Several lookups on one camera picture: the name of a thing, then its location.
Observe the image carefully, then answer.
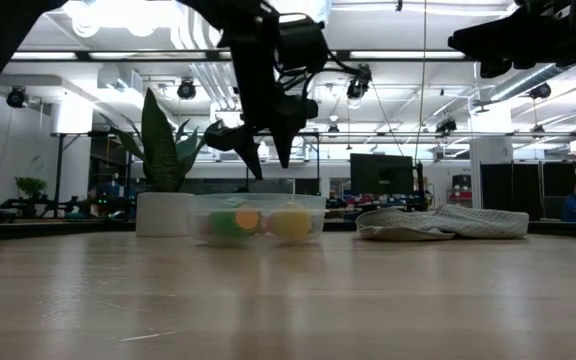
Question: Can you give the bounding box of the yellow toy lemon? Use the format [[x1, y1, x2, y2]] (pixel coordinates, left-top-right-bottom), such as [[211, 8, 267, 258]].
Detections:
[[269, 201, 314, 243]]

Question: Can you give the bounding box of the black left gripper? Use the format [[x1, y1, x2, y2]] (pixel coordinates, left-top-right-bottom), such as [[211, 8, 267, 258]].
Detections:
[[206, 22, 320, 181]]

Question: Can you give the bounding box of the green snake plant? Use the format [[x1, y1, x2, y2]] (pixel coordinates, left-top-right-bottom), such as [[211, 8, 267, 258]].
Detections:
[[98, 88, 224, 195]]

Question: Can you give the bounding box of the black metal table frame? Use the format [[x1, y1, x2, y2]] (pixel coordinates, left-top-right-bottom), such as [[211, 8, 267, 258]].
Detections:
[[10, 48, 469, 63]]

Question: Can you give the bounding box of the grey waffle-weave cloth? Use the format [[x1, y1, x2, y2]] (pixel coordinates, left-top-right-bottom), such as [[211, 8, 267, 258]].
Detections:
[[356, 203, 531, 243]]

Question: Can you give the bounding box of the thin hanging cable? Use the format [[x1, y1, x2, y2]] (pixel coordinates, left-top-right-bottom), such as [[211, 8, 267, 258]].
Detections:
[[414, 0, 428, 162]]

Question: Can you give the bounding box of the white plant pot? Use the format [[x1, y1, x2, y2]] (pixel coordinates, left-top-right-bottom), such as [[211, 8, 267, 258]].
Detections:
[[135, 191, 195, 238]]

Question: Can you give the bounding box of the clear plastic tupperware container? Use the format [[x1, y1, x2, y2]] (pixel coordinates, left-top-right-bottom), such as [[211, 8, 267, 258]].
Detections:
[[191, 192, 329, 249]]

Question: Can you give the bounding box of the green ribbed toy corn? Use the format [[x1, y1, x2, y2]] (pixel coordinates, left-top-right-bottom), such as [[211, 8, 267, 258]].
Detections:
[[207, 202, 264, 242]]

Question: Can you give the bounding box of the black computer monitor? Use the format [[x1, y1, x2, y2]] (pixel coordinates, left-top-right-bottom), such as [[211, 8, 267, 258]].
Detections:
[[349, 152, 415, 197]]

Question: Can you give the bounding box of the black room partition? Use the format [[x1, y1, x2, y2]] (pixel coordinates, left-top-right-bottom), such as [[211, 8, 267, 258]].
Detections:
[[479, 161, 576, 222]]

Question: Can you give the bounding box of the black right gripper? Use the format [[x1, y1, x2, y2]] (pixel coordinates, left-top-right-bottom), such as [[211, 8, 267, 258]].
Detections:
[[446, 0, 576, 79]]

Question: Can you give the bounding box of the small green potted plant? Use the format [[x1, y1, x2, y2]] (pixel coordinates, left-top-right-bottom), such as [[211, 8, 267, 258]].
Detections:
[[14, 175, 49, 201]]

